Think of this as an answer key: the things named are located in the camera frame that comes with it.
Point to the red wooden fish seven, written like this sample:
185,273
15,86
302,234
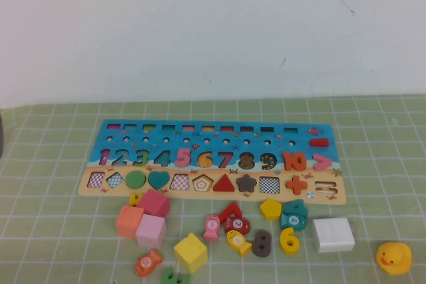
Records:
238,225

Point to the small yellow wooden piece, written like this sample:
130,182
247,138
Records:
133,200

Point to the red wooden number seven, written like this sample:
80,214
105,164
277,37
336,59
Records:
233,209

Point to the blue wooden number puzzle board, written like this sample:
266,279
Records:
233,137

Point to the yellow wooden number six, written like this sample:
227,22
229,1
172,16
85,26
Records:
287,234

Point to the yellow wooden pentagon piece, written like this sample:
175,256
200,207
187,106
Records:
270,209

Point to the green wooden circle piece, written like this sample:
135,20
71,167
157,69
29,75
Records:
135,180

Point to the pink wooden number five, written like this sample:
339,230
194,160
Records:
182,155

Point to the teal wooden number four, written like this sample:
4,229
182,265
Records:
299,207

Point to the light pink wooden cube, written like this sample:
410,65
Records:
150,230

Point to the yellow wooden cube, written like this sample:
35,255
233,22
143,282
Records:
189,252

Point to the white power adapter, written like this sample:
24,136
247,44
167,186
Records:
333,235

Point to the yellow wooden fish six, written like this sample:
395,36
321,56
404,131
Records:
237,240

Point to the red wooden minus block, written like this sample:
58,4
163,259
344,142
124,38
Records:
319,142

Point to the brown wooden number eight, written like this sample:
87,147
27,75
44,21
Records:
262,244

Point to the teal wooden heart piece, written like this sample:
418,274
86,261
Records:
158,179

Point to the orange wooden plus sign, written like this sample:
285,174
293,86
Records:
296,185

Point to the pink wooden fish five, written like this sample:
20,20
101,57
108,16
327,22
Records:
211,227

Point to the magenta wooden cube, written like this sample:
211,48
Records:
153,202

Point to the pink wooden greater-than sign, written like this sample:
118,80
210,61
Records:
324,162

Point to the yellow rubber duck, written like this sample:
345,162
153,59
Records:
396,257

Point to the green wooden number three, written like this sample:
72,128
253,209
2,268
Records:
169,277

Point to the orange wooden cube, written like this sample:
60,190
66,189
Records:
128,222

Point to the brown wooden star piece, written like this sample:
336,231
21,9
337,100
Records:
246,182

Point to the red wooden triangle piece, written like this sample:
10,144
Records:
225,186

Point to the teal wooden fish four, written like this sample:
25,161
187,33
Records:
293,221

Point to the orange wooden number ten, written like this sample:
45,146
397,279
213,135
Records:
287,162

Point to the orange wooden fish ten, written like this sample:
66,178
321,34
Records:
146,262

